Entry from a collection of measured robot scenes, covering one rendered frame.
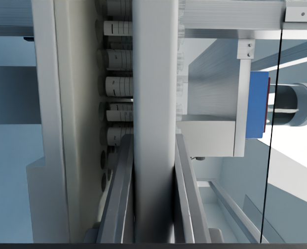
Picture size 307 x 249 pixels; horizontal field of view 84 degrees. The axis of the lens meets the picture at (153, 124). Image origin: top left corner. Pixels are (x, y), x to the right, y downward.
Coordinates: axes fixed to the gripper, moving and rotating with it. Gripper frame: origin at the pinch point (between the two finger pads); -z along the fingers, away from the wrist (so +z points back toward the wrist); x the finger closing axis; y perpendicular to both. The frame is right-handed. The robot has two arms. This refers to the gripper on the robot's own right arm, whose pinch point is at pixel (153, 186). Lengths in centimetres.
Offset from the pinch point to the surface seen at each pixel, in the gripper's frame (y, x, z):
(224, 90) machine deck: 19, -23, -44
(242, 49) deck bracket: 5.3, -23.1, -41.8
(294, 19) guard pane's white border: -1.8, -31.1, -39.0
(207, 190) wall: 427, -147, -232
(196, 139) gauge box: 25.7, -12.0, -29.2
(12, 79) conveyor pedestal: 17, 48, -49
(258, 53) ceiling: 86, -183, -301
